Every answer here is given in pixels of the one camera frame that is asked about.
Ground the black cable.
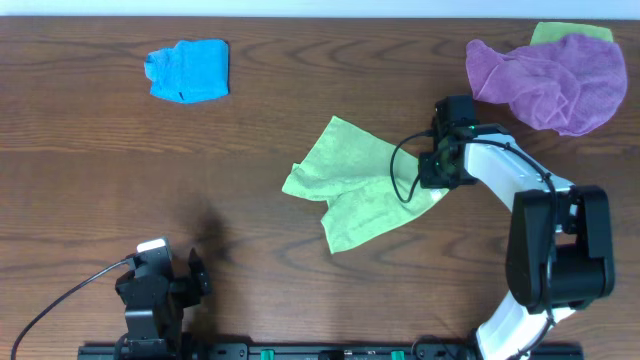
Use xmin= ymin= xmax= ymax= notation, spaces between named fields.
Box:
xmin=9 ymin=257 xmax=137 ymax=360
xmin=388 ymin=129 xmax=559 ymax=351

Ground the right black cable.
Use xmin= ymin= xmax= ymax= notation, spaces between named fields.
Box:
xmin=388 ymin=129 xmax=559 ymax=351

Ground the blue folded cloth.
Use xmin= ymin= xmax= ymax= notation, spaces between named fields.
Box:
xmin=144 ymin=39 xmax=230 ymax=104

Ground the left black cable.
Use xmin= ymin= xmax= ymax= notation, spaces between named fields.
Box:
xmin=9 ymin=257 xmax=137 ymax=360

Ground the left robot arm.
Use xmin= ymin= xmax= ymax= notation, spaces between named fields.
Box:
xmin=113 ymin=242 xmax=212 ymax=359

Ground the purple crumpled cloth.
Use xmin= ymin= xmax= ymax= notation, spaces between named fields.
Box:
xmin=466 ymin=34 xmax=628 ymax=137

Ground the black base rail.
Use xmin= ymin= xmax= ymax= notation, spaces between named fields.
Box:
xmin=77 ymin=342 xmax=585 ymax=360

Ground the green microfiber cloth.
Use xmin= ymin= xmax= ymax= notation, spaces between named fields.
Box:
xmin=282 ymin=116 xmax=448 ymax=253

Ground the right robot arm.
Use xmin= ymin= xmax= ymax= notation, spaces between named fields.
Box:
xmin=416 ymin=124 xmax=615 ymax=359

